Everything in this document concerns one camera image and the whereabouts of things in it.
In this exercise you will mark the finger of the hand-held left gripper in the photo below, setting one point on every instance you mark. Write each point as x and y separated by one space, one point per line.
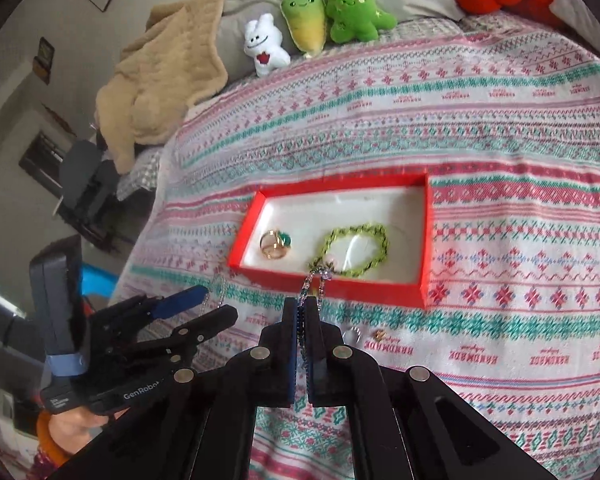
182 300
207 324

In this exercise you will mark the green tree plush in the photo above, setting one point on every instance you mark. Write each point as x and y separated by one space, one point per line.
352 10

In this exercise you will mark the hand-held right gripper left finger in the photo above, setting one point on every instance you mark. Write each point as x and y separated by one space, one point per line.
292 355

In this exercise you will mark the yellow green carrot plush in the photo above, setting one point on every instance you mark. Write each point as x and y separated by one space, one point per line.
305 15

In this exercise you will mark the dark wooden furniture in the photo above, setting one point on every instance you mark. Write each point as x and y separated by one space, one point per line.
37 160

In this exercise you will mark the person's left hand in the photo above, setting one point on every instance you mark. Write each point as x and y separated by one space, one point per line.
72 427

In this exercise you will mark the grey checked bed sheet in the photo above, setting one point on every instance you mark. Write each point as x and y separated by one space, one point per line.
140 175

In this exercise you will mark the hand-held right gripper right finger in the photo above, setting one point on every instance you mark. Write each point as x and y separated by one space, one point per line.
312 365

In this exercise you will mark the patterned pink green bedspread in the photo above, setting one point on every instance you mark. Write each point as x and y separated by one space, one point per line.
480 125

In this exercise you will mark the beige quilted blanket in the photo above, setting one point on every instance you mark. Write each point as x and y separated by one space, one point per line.
165 75

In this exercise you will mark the red jewelry box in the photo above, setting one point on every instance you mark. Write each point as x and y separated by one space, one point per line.
330 286

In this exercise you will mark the person's left forearm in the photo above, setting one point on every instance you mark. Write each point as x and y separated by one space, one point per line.
47 450

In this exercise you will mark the blue plastic object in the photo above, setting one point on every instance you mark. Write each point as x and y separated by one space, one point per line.
96 280

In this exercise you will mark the dark grey chair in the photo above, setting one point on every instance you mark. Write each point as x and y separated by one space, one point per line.
87 180

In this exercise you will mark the dark wall plaque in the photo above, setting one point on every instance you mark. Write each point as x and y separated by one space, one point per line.
44 60

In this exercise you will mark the white bunny plush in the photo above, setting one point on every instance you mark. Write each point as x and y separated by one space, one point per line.
264 45

